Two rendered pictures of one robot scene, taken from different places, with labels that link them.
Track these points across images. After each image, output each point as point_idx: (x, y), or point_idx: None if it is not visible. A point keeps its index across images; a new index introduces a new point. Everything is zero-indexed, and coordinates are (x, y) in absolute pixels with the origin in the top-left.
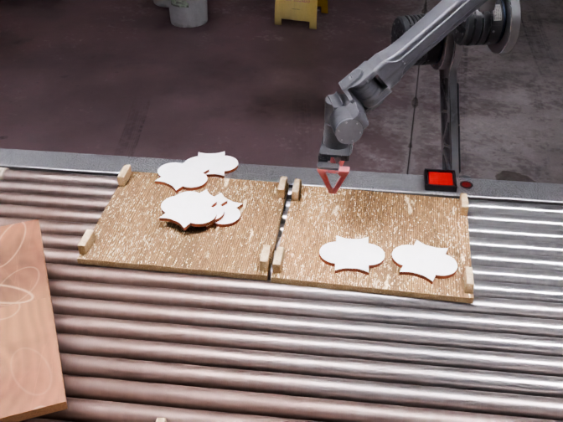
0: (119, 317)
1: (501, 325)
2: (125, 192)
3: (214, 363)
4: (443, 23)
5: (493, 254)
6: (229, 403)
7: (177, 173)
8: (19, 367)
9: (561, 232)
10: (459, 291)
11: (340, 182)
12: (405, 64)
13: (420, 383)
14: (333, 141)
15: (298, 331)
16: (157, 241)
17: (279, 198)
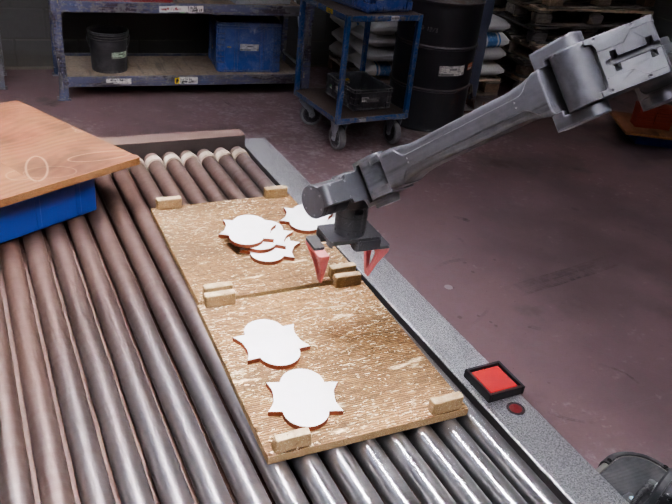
0: (103, 254)
1: (248, 503)
2: (256, 202)
3: (70, 316)
4: (457, 128)
5: (385, 464)
6: (17, 335)
7: (305, 214)
8: None
9: None
10: (271, 442)
11: (319, 268)
12: (408, 162)
13: (110, 459)
14: (335, 222)
15: (142, 350)
16: (201, 234)
17: (327, 277)
